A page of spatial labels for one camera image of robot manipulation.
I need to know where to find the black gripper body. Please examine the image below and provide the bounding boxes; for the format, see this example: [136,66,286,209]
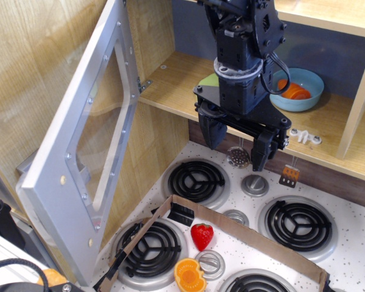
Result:
[193,57,291,150]

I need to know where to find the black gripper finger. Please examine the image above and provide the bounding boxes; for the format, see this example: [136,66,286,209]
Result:
[251,130,279,172]
[198,111,227,150]

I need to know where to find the silver microwave door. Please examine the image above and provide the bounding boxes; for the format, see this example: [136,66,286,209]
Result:
[16,1,141,286]

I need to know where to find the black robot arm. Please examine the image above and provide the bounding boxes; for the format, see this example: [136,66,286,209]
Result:
[193,1,291,172]

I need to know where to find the wooden microwave shelf cabinet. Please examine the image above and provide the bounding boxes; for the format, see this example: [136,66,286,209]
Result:
[126,0,365,186]

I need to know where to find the hanging silver strainer spoon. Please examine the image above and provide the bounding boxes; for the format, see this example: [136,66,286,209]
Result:
[226,138,250,169]

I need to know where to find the light green plate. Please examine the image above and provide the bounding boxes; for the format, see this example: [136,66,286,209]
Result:
[198,73,219,87]

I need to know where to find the hanging orange spatula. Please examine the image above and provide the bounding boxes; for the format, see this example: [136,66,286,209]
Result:
[279,156,300,188]

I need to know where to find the white plastic door latch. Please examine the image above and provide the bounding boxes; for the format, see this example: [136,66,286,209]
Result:
[290,128,322,145]

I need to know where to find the upper silver stove knob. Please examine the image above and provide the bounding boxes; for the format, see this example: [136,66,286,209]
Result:
[241,175,269,197]

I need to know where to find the silver stove knob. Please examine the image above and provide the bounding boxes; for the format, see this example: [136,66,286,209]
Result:
[195,250,226,281]
[223,209,249,227]
[241,175,269,197]

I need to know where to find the orange carrot slices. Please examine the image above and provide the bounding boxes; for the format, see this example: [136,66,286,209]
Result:
[281,83,311,100]

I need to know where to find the light blue bowl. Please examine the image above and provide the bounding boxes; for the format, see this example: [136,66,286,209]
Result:
[270,68,324,112]

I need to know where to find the back left stove burner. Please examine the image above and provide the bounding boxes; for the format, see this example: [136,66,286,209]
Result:
[162,159,231,210]

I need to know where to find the stove burner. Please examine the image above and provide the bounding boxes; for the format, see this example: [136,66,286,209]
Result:
[117,218,188,291]
[218,268,296,292]
[162,159,231,210]
[257,195,339,263]

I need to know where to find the middle silver stove knob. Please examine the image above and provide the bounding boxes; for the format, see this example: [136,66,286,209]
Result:
[223,209,249,227]

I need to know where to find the back right stove burner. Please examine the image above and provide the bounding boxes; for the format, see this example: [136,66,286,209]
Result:
[257,195,339,263]

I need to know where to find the brown cardboard barrier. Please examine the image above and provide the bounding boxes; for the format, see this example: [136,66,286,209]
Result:
[94,195,331,291]

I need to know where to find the red toy strawberry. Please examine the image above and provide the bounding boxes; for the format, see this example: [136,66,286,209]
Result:
[190,223,214,251]

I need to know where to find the lower silver stove knob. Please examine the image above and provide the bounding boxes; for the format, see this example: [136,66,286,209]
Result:
[195,250,226,281]

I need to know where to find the front right stove burner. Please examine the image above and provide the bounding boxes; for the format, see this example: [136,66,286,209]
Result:
[218,268,296,292]

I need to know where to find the orange toy fruit half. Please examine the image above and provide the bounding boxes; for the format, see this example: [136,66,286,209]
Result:
[174,258,207,292]

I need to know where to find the front left stove burner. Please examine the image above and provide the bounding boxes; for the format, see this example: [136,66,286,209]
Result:
[117,218,188,291]

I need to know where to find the orange sponge piece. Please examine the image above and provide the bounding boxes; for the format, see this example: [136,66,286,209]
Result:
[43,268,68,287]

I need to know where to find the grey wall phone holder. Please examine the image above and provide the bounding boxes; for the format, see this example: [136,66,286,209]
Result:
[16,151,37,176]

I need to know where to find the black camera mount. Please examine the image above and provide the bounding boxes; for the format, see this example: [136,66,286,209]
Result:
[0,200,26,249]

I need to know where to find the black cable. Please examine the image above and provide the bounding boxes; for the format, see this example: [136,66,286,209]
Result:
[0,258,49,292]

